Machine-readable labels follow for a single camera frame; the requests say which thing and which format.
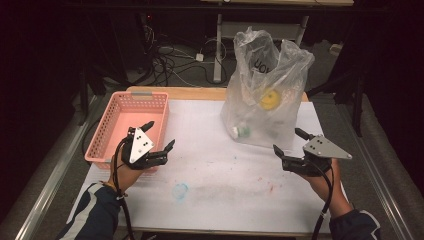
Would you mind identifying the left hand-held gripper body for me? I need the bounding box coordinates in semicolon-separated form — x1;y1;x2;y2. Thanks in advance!
120;126;170;171

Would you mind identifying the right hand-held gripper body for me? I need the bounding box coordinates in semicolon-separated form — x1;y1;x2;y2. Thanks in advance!
281;134;354;178

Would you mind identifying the pink plastic basket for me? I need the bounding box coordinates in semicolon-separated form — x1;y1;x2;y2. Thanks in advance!
84;91;170;170

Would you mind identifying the small bottle with white cap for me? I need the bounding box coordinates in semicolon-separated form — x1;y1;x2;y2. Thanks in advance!
231;124;252;140

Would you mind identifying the clear plastic bag with smiley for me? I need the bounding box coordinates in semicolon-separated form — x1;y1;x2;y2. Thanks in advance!
219;26;316;150

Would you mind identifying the person's left hand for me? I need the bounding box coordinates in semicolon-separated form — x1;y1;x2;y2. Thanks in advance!
109;154;152;198

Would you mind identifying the person's right hand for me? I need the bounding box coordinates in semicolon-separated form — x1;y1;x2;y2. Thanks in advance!
301;159;354;218

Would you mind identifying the white table mat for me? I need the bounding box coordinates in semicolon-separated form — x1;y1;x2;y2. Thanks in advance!
66;99;356;236

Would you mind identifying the black stand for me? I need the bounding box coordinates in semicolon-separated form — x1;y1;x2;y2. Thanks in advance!
77;61;108;127
307;64;367;138

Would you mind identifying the white power strip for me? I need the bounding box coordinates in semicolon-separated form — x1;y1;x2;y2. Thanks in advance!
329;42;344;57

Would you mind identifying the white metal-framed desk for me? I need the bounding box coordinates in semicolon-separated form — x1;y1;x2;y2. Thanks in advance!
199;0;355;88

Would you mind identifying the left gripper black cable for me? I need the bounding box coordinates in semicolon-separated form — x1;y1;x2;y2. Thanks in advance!
111;137;137;240

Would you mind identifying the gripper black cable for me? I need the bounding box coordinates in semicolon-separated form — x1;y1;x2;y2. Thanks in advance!
111;137;137;240
310;161;336;240

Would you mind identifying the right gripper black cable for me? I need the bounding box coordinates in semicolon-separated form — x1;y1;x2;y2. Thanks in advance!
310;161;336;240

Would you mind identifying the tangle of floor cables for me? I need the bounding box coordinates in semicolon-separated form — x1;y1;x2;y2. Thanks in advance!
139;24;231;88

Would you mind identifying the metal floor rail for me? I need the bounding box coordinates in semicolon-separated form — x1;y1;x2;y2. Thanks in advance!
14;95;102;240
345;109;415;240

